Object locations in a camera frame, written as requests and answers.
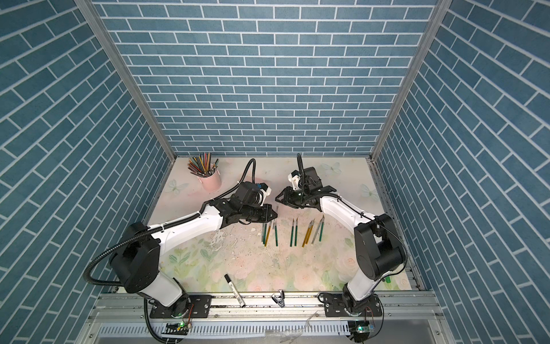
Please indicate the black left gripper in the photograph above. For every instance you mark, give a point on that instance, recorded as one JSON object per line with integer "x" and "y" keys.
{"x": 266, "y": 218}

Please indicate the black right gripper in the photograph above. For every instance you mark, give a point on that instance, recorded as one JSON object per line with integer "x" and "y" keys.
{"x": 288, "y": 199}

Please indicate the silver carving knife capped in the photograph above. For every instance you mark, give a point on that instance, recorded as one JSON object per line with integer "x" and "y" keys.
{"x": 316, "y": 232}

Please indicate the gold carving knife long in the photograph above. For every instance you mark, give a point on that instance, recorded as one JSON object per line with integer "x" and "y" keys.
{"x": 269, "y": 226}

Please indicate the green carving knife capped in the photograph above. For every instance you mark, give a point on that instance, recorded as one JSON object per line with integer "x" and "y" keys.
{"x": 291, "y": 244}

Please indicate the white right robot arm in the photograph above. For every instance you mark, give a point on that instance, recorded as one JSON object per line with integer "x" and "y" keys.
{"x": 380, "y": 252}

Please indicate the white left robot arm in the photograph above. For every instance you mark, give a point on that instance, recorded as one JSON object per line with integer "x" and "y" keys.
{"x": 137, "y": 263}

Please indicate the pink metal pencil cup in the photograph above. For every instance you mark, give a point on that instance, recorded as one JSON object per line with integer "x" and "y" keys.
{"x": 211, "y": 183}

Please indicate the coloured pencils bundle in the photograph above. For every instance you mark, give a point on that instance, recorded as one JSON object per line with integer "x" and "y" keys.
{"x": 202, "y": 165}

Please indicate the black binder clip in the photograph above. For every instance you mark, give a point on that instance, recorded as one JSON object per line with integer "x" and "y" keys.
{"x": 279, "y": 298}

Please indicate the black marker pen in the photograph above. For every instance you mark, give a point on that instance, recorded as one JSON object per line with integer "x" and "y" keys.
{"x": 236, "y": 293}

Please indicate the aluminium front rail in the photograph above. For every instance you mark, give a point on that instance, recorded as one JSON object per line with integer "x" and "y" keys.
{"x": 308, "y": 317}

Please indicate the aluminium corner frame post right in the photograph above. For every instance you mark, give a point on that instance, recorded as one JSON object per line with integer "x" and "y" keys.
{"x": 427, "y": 38}

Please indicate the aluminium corner frame post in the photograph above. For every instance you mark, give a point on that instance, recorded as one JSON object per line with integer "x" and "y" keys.
{"x": 96, "y": 24}
{"x": 427, "y": 38}

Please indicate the aluminium corner frame post left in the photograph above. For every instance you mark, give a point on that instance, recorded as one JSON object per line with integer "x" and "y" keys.
{"x": 96, "y": 24}

